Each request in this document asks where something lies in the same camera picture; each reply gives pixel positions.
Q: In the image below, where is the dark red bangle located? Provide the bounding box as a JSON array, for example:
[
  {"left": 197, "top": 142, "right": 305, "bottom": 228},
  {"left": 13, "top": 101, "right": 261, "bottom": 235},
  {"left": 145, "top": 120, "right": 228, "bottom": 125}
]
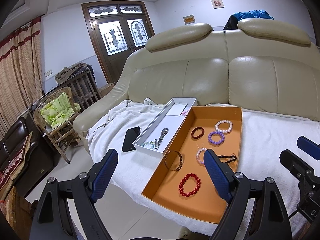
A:
[{"left": 191, "top": 126, "right": 204, "bottom": 140}]

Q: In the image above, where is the red bead bracelet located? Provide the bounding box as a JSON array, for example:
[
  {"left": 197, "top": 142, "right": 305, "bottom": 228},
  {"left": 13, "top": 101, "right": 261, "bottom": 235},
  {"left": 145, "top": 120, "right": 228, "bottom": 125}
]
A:
[{"left": 178, "top": 173, "right": 202, "bottom": 197}]

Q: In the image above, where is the black smartphone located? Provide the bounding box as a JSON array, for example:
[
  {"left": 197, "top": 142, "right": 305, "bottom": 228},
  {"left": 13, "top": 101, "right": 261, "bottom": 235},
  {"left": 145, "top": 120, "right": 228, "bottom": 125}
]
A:
[{"left": 122, "top": 126, "right": 140, "bottom": 152}]

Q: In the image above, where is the white long jewelry box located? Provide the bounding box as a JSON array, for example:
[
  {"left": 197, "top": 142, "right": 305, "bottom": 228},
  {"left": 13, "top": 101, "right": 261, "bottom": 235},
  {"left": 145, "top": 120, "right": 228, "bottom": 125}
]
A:
[{"left": 133, "top": 98, "right": 197, "bottom": 157}]

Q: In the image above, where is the orange cardboard box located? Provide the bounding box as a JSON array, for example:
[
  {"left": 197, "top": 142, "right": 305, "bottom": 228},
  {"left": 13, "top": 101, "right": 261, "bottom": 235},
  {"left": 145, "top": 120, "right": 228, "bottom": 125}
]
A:
[{"left": 142, "top": 106, "right": 242, "bottom": 224}]

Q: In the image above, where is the clear pink bead bracelet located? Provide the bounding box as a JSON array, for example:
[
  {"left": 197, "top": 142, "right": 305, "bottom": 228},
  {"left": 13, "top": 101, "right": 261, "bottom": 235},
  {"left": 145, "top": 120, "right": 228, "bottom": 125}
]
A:
[{"left": 195, "top": 147, "right": 208, "bottom": 165}]

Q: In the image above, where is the blue jacket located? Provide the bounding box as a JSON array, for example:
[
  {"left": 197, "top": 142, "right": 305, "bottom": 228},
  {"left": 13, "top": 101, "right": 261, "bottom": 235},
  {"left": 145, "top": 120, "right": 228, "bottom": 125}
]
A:
[{"left": 223, "top": 10, "right": 274, "bottom": 30}]

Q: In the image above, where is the striped beige curtain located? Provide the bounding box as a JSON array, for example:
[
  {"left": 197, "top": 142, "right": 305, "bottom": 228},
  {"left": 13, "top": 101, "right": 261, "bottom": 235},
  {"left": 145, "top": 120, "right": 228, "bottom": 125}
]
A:
[{"left": 0, "top": 17, "right": 43, "bottom": 138}]

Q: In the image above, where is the dark leather chair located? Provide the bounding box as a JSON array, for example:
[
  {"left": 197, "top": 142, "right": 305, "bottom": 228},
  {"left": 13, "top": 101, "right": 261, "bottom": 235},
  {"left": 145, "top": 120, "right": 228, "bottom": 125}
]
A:
[{"left": 1, "top": 117, "right": 59, "bottom": 200}]

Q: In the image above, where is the silver metal bangle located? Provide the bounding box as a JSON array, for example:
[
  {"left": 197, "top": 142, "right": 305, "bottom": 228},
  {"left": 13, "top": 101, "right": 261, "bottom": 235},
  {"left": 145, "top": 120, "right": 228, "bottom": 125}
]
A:
[{"left": 163, "top": 150, "right": 183, "bottom": 172}]

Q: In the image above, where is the white bead bracelet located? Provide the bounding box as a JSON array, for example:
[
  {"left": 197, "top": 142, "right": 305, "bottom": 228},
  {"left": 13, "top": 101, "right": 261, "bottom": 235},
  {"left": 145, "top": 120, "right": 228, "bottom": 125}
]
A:
[{"left": 215, "top": 119, "right": 234, "bottom": 134}]

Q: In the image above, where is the wall picture frame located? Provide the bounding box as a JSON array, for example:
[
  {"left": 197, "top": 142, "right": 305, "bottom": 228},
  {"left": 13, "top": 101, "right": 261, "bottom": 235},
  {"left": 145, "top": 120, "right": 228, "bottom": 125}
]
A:
[{"left": 211, "top": 0, "right": 225, "bottom": 9}]

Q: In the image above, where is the orange wall sign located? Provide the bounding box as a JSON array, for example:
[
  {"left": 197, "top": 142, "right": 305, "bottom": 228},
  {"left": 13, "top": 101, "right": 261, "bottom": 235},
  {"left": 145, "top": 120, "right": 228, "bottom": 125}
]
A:
[{"left": 183, "top": 15, "right": 196, "bottom": 24}]

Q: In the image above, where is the beige leather sofa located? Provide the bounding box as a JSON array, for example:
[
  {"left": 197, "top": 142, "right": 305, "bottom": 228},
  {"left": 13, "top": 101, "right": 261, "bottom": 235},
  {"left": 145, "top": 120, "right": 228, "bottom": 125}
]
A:
[{"left": 73, "top": 19, "right": 319, "bottom": 140}]

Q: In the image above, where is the black hair tie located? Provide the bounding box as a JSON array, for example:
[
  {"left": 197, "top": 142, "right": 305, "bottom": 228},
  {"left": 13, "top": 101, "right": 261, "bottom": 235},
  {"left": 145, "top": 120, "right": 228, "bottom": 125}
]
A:
[{"left": 217, "top": 154, "right": 237, "bottom": 165}]

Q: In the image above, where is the wooden glass door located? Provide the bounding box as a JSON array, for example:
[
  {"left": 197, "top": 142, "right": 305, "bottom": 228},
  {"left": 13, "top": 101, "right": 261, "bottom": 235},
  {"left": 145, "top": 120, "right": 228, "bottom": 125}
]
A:
[{"left": 81, "top": 1, "right": 155, "bottom": 84}]

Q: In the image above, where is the purple bead bracelet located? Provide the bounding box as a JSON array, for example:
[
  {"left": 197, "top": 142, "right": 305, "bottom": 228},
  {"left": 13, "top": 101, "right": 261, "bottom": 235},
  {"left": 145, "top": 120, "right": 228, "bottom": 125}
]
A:
[{"left": 208, "top": 130, "right": 226, "bottom": 146}]

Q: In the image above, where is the silver wristwatch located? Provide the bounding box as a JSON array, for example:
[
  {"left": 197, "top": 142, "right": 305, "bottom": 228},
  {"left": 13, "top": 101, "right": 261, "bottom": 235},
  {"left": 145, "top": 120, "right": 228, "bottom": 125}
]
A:
[{"left": 155, "top": 128, "right": 169, "bottom": 150}]

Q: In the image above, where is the wicker chair green cushion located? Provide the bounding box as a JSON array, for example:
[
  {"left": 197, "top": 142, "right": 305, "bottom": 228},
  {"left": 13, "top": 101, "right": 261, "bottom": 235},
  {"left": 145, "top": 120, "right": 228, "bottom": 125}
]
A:
[{"left": 33, "top": 86, "right": 80, "bottom": 164}]

